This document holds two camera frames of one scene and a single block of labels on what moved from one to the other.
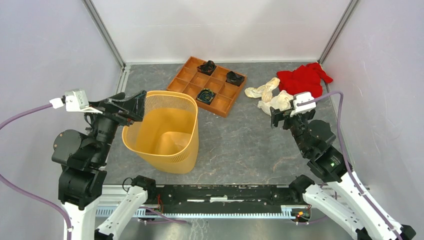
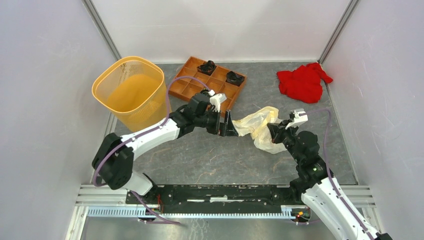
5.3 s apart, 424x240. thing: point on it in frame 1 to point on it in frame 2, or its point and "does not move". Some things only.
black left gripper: (133, 105) to (227, 128)
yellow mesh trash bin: (166, 138) to (134, 88)
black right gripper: (276, 115) to (277, 131)
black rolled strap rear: (207, 67) does not move
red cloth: (307, 78) does not move
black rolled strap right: (234, 78) does not move
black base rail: (222, 199) does not move
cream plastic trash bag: (281, 101) to (255, 124)
